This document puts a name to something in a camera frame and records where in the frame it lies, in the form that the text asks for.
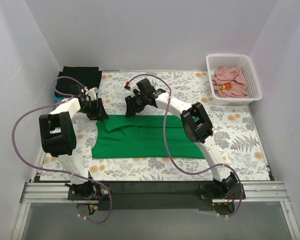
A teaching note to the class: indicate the green t shirt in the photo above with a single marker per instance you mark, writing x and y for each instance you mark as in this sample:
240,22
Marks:
141,136

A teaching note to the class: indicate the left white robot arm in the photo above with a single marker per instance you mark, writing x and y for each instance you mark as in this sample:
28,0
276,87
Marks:
58,136

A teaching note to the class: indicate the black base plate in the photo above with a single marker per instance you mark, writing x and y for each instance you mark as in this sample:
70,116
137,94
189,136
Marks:
156,195

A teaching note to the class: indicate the aluminium frame rail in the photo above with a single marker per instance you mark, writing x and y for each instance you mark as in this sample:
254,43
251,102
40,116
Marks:
158,210

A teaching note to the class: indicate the pink t shirt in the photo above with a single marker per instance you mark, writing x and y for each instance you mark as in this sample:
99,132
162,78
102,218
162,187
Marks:
230,83

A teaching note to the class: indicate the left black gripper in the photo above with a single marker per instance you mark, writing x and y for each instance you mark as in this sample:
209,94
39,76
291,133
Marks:
96,109

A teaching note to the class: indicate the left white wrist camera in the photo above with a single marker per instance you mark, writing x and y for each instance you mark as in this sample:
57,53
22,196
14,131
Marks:
90,94

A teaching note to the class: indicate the white plastic basket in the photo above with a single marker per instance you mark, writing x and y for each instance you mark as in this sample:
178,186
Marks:
213,61

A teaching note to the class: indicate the floral table mat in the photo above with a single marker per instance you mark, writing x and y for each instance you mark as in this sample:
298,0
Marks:
234,132

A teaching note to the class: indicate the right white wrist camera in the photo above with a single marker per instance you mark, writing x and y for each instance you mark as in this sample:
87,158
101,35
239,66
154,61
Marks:
132,88

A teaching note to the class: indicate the folded black t shirt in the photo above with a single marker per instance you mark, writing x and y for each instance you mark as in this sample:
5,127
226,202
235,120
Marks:
90,77

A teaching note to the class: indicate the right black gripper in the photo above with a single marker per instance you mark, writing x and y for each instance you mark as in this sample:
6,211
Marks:
134,104

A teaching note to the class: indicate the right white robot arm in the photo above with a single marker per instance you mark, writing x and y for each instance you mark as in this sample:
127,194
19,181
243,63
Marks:
197,127

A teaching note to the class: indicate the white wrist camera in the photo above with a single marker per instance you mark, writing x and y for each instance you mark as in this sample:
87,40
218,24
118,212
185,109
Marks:
90,94
132,88

